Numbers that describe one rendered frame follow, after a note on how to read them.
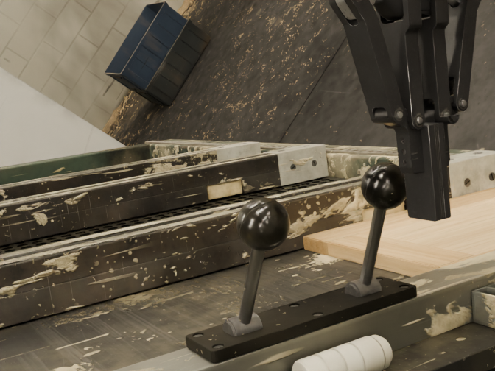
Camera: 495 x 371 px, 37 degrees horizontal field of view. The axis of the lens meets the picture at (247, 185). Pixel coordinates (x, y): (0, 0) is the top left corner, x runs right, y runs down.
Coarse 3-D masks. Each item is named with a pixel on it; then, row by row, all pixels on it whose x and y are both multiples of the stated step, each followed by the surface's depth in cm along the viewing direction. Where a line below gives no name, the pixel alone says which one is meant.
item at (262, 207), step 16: (256, 208) 51; (272, 208) 51; (240, 224) 51; (256, 224) 51; (272, 224) 51; (288, 224) 52; (256, 240) 51; (272, 240) 51; (256, 256) 53; (256, 272) 54; (256, 288) 55; (240, 320) 57; (256, 320) 58
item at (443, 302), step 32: (480, 256) 74; (416, 288) 66; (448, 288) 66; (352, 320) 60; (384, 320) 62; (416, 320) 64; (448, 320) 66; (192, 352) 57; (256, 352) 56; (288, 352) 58
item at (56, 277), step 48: (288, 192) 106; (336, 192) 104; (96, 240) 89; (144, 240) 90; (192, 240) 93; (240, 240) 97; (288, 240) 100; (0, 288) 82; (48, 288) 84; (96, 288) 87; (144, 288) 90
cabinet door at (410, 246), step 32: (480, 192) 116; (352, 224) 105; (384, 224) 103; (416, 224) 102; (448, 224) 99; (480, 224) 97; (352, 256) 92; (384, 256) 87; (416, 256) 84; (448, 256) 83
